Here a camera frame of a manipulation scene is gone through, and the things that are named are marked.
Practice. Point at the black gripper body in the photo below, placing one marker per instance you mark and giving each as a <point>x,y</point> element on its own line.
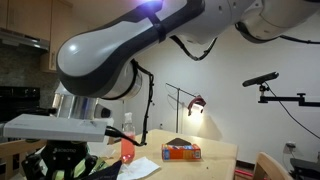
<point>65,155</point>

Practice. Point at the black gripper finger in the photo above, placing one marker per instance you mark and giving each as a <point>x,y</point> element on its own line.
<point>87,165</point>
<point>33,168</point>

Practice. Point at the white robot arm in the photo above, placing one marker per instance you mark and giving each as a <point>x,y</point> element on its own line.
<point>116,50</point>

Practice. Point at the green chip bag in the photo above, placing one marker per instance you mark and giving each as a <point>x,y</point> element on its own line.
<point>100,165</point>

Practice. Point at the orange ziplock bag box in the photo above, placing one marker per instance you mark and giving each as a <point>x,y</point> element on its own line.
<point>181,151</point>

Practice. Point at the wooden slatted chair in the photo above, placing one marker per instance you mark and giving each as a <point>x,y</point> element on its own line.
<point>16,150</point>

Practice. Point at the pink spray bottle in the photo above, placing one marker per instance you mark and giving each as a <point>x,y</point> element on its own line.
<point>128,146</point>

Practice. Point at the white paper napkin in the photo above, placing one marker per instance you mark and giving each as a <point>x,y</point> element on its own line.
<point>140,168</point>

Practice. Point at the black stove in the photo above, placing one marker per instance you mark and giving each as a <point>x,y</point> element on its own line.
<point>20,103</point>

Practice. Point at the steel range hood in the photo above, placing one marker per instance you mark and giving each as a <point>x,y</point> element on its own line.
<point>20,40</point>

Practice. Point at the wooden upper cabinets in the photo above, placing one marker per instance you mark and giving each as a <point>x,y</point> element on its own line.
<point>30,16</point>

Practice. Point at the wooden chair curved back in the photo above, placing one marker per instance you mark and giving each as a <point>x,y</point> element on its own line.
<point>270,168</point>

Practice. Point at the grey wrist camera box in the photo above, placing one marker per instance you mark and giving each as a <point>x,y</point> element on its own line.
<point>56,128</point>

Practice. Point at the black stereo camera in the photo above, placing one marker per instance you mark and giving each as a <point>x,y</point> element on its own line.
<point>260,79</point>

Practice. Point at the black articulated camera stand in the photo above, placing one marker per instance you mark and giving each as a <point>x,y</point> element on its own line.
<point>286,99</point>

